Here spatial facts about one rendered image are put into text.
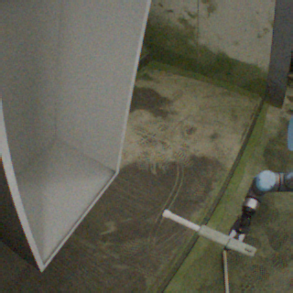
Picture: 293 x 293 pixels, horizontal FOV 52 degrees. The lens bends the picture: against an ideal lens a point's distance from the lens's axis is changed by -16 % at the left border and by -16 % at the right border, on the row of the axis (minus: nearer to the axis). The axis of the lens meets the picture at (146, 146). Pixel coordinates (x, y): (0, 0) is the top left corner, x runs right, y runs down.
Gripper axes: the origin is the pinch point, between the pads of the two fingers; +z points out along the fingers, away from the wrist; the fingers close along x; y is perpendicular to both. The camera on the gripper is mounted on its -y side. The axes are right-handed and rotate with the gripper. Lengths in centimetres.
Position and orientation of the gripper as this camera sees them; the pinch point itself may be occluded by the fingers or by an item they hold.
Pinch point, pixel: (231, 246)
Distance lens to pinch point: 153.3
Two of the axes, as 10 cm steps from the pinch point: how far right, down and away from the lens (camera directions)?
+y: 0.5, 3.6, 9.3
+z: -4.7, 8.3, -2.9
